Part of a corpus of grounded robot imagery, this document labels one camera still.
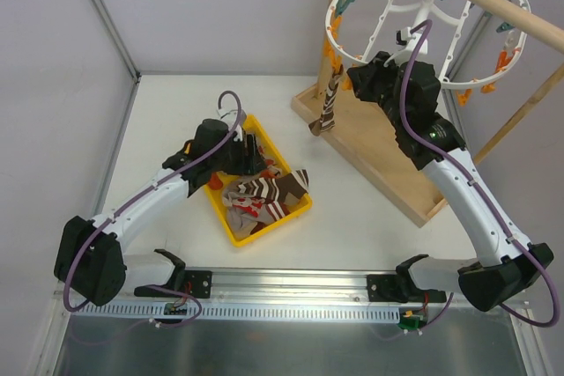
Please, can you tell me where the orange clothes peg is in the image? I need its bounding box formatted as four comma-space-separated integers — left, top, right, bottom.
456, 88, 472, 107
323, 40, 342, 71
343, 77, 353, 90

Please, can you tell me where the brown white striped sock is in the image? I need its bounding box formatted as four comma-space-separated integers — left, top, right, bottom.
308, 65, 344, 136

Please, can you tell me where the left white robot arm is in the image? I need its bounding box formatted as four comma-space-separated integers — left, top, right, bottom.
54, 119, 265, 306

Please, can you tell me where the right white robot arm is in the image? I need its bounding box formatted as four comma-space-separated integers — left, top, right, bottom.
347, 52, 553, 312

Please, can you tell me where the wooden hanger stand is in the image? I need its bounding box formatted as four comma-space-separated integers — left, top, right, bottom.
291, 0, 563, 227

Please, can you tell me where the white round clip hanger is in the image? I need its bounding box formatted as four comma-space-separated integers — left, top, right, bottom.
324, 0, 530, 107

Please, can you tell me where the yellow plastic tray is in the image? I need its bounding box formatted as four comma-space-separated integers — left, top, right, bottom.
204, 114, 313, 247

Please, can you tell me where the beige sock with red pattern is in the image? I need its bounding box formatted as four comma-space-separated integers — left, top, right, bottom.
221, 188, 264, 232

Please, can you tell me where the grey sock with striped cuff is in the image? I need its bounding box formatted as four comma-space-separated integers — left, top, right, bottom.
230, 202, 290, 240

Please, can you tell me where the green circuit board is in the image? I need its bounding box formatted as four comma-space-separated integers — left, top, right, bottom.
397, 311, 427, 332

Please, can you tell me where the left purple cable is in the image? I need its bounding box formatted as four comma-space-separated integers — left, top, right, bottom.
63, 91, 243, 313

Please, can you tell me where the purple cable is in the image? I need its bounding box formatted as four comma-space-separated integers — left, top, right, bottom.
398, 18, 560, 328
63, 91, 243, 313

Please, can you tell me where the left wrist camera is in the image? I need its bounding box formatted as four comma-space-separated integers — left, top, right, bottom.
217, 107, 247, 129

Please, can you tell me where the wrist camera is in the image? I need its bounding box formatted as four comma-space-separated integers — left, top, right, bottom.
217, 107, 247, 129
394, 27, 423, 61

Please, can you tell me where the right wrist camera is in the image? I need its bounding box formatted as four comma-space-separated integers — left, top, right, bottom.
394, 27, 423, 61

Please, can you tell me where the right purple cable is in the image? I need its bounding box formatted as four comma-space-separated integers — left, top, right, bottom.
398, 18, 560, 328

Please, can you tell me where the aluminium mounting rail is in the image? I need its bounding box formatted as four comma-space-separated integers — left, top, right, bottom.
53, 263, 528, 306

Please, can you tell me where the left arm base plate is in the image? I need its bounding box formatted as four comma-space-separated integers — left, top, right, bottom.
134, 269, 213, 299

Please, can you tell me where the perforated cable duct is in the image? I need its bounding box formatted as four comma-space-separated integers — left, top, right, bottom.
77, 300, 400, 324

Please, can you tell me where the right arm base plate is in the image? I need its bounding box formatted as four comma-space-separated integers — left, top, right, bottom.
366, 274, 404, 303

